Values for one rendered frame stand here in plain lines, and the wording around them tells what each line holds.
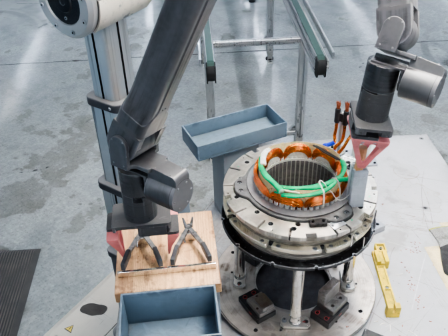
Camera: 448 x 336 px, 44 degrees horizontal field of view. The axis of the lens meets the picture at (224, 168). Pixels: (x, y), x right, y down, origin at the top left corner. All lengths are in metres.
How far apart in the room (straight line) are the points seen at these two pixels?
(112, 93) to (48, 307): 1.35
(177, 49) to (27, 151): 2.72
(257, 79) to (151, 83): 3.14
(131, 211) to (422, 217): 0.92
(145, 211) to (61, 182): 2.17
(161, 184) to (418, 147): 1.18
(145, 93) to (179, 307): 0.42
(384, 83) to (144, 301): 0.56
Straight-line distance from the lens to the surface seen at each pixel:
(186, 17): 0.73
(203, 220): 1.13
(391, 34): 0.96
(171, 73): 0.78
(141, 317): 1.06
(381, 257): 1.46
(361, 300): 1.35
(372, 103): 0.98
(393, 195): 1.68
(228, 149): 1.38
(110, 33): 1.26
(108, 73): 1.30
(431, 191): 1.73
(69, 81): 4.10
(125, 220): 0.98
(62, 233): 2.79
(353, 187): 1.10
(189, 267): 1.03
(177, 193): 0.87
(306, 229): 1.07
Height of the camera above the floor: 1.82
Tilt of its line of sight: 37 degrees down
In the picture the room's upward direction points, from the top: 2 degrees counter-clockwise
